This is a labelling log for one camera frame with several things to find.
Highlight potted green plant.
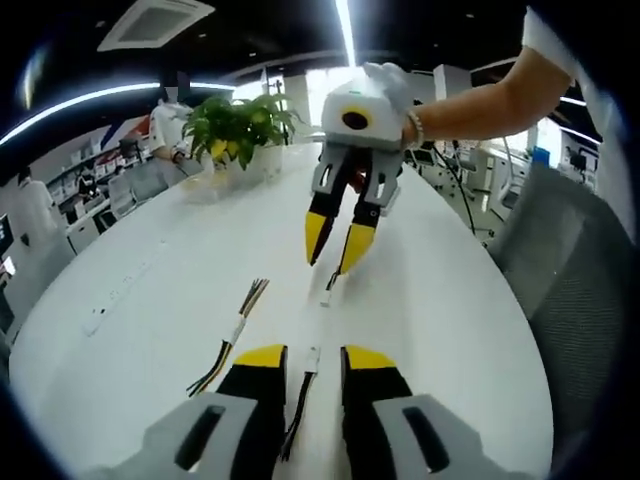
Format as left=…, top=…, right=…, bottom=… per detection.
left=180, top=91, right=308, bottom=190

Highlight curved ceiling light strip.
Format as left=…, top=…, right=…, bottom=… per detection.
left=0, top=81, right=237, bottom=147

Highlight ceiling air conditioner unit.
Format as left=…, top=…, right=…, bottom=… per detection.
left=96, top=0, right=217, bottom=54

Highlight JST socket yellow black cable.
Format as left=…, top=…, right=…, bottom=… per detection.
left=186, top=337, right=239, bottom=398

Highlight mesh office chair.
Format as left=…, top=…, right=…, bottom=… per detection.
left=488, top=163, right=634, bottom=474

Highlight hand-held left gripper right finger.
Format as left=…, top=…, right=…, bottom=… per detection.
left=340, top=344, right=539, bottom=480

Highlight person's white shirt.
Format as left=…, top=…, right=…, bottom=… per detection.
left=519, top=6, right=629, bottom=201

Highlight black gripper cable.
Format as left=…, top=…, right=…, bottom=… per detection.
left=433, top=143, right=480, bottom=237

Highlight white storage shelves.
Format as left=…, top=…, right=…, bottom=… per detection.
left=45, top=134, right=152, bottom=200

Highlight JST socket short wire cable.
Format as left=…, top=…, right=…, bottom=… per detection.
left=319, top=269, right=343, bottom=308

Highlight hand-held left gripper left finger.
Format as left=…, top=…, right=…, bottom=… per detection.
left=87, top=343, right=290, bottom=480

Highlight JST connector long black cable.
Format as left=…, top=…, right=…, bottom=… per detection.
left=278, top=345, right=323, bottom=463

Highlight JST connector coloured wire cable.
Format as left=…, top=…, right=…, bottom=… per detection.
left=231, top=277, right=272, bottom=344

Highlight person's right hand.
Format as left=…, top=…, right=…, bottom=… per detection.
left=362, top=61, right=419, bottom=127

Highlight beaded bracelet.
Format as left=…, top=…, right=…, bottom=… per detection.
left=406, top=109, right=426, bottom=150

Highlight white office chair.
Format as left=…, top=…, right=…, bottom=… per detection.
left=106, top=174, right=140, bottom=220
left=126, top=161, right=172, bottom=202

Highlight straight ceiling light strip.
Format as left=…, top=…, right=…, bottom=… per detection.
left=334, top=0, right=360, bottom=69

